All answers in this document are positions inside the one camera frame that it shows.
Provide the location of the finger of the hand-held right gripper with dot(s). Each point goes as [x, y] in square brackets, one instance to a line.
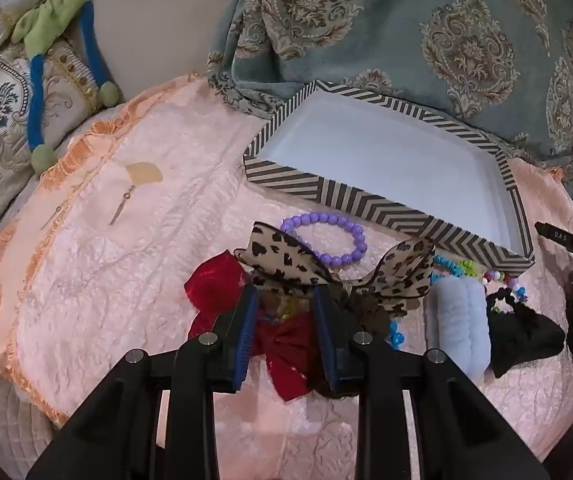
[564, 237]

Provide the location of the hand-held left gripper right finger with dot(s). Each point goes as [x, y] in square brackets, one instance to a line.
[325, 335]

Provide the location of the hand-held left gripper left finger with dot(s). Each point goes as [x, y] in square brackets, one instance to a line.
[246, 335]

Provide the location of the red bow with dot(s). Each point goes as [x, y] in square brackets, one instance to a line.
[286, 355]

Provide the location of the brown fuzzy hair clip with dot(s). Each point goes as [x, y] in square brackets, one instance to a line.
[366, 312]

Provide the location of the leopard print bow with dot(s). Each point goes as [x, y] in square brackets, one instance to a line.
[271, 255]

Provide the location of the light blue fluffy scrunchie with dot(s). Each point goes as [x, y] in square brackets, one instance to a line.
[456, 320]

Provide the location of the chevron striped cardboard box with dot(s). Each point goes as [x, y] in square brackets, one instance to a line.
[391, 160]

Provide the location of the peach satin bedspread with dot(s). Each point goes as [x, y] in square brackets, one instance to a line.
[116, 285]

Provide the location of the gold fan earring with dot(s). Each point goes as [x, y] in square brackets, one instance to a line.
[144, 174]

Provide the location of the gold stick earring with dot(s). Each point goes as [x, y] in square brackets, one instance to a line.
[54, 216]

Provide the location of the white quilted mattress pad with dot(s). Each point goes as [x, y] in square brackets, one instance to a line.
[1, 420]

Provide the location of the teal patterned blanket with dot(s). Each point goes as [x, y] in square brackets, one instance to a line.
[416, 20]

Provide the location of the green and blue plush toy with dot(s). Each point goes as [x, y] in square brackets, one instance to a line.
[54, 15]

